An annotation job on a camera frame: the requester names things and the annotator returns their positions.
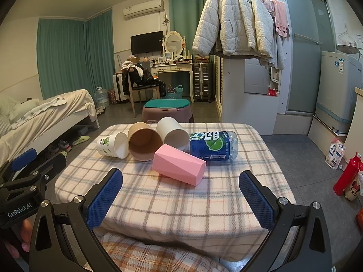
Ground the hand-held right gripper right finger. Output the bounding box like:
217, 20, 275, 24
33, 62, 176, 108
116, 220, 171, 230
239, 170, 333, 272

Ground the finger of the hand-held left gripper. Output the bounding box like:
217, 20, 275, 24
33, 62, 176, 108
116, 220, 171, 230
0, 148, 38, 183
31, 153, 67, 182

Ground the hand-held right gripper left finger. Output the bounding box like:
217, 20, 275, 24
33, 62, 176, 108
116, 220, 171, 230
28, 168, 124, 272

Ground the pink faceted cup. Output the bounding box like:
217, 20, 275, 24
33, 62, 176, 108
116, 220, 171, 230
152, 143, 206, 187

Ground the white cup with green print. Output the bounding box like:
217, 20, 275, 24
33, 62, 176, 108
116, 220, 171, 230
97, 132, 130, 159

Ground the brown paper cup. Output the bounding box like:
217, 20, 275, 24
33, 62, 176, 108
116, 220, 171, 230
128, 122, 164, 163

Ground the plain white cup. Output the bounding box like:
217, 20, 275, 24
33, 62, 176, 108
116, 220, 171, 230
157, 117, 190, 151

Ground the person's left hand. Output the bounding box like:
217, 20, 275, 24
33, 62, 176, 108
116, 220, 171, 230
0, 218, 33, 262

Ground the green slipper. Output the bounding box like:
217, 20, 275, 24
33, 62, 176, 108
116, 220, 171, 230
71, 135, 91, 147

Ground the bed with beige sheet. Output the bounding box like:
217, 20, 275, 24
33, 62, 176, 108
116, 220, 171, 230
0, 89, 101, 174

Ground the patterned white cloth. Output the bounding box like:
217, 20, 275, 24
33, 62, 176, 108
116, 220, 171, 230
11, 97, 67, 129

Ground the plaid tablecloth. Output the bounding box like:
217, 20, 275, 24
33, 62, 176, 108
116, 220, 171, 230
54, 123, 297, 262

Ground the blue labelled plastic bottle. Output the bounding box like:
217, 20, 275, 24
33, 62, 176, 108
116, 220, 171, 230
188, 131, 239, 162

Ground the large water jug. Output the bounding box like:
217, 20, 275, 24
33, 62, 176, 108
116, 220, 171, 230
94, 86, 110, 108

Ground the white refill pouch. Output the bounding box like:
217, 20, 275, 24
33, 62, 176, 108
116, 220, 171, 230
325, 137, 347, 170

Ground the beige board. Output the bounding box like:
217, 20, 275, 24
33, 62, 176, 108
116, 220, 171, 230
307, 114, 348, 157

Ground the red bottle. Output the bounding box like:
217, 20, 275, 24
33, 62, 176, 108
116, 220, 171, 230
333, 152, 363, 196

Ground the white wardrobe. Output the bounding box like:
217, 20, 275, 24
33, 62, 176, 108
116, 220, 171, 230
214, 53, 285, 136

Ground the wide green curtain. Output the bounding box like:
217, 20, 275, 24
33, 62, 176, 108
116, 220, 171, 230
37, 8, 114, 100

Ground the purple stool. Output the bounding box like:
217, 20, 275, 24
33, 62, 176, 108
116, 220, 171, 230
141, 103, 195, 124

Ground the green seat cushion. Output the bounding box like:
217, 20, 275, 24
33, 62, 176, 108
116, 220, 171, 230
145, 99, 191, 110

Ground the wooden chair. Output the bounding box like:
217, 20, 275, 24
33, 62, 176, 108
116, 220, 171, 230
127, 71, 161, 118

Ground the pile of clothes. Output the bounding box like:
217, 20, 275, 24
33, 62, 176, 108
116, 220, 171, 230
120, 61, 167, 97

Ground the teal basket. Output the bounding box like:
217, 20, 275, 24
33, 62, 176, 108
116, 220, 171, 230
166, 84, 184, 100

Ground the dark grey suitcase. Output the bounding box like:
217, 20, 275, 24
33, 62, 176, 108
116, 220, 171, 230
193, 62, 214, 103

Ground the white washing machine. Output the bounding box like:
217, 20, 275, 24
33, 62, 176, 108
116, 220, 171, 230
315, 51, 363, 134

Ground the frosted glass door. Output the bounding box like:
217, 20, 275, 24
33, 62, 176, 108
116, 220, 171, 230
279, 0, 337, 117

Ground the white dressing table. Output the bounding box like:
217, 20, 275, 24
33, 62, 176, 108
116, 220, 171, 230
149, 62, 195, 103

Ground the black television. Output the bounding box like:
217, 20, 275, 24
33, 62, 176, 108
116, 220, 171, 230
130, 31, 164, 55

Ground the oval white mirror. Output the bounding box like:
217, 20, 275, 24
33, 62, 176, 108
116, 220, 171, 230
164, 31, 185, 58

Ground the white air conditioner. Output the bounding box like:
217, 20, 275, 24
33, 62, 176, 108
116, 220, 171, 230
123, 0, 165, 20

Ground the white quilted jacket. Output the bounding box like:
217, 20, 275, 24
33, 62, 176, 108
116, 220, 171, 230
192, 0, 277, 61

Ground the pink towel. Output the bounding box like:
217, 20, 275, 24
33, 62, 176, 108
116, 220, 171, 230
259, 0, 290, 38

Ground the narrow green curtain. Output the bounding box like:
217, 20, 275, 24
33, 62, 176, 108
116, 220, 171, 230
168, 0, 210, 63

